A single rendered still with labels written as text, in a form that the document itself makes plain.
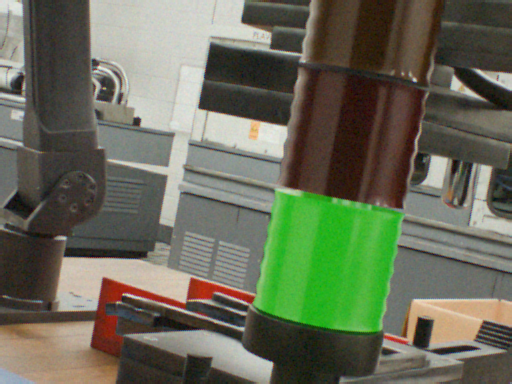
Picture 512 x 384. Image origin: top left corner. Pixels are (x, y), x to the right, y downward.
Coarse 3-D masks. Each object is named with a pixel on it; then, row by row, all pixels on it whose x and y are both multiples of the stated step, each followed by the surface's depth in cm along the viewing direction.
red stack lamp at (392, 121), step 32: (320, 96) 30; (352, 96) 29; (384, 96) 29; (416, 96) 30; (288, 128) 31; (320, 128) 30; (352, 128) 29; (384, 128) 29; (416, 128) 30; (288, 160) 30; (320, 160) 30; (352, 160) 29; (384, 160) 30; (320, 192) 30; (352, 192) 29; (384, 192) 30
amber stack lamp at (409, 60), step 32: (320, 0) 30; (352, 0) 29; (384, 0) 29; (416, 0) 29; (320, 32) 30; (352, 32) 29; (384, 32) 29; (416, 32) 30; (320, 64) 30; (352, 64) 29; (384, 64) 29; (416, 64) 30
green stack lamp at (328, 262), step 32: (288, 192) 31; (288, 224) 30; (320, 224) 30; (352, 224) 29; (384, 224) 30; (288, 256) 30; (320, 256) 30; (352, 256) 30; (384, 256) 30; (256, 288) 31; (288, 288) 30; (320, 288) 30; (352, 288) 30; (384, 288) 30; (320, 320) 30; (352, 320) 30
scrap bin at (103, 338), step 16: (112, 288) 88; (128, 288) 87; (192, 288) 98; (208, 288) 97; (224, 288) 96; (176, 304) 84; (96, 320) 89; (112, 320) 88; (96, 336) 89; (112, 336) 88; (384, 336) 87; (112, 352) 88
